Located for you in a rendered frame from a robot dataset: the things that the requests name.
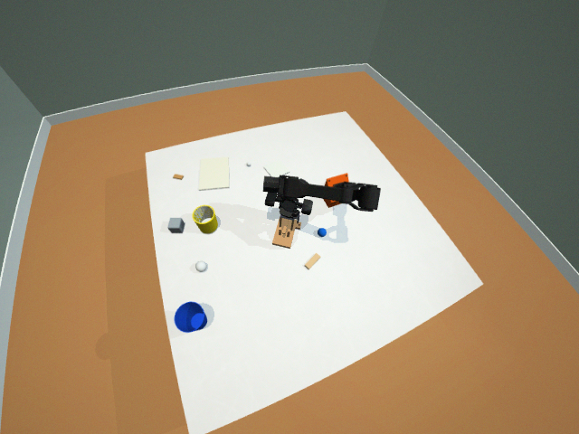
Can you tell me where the yellow open cylinder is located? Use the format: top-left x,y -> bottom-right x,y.
192,205 -> 218,235

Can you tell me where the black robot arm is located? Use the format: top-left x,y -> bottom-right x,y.
263,175 -> 381,219

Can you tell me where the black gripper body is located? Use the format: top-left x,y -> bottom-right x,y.
265,192 -> 313,215

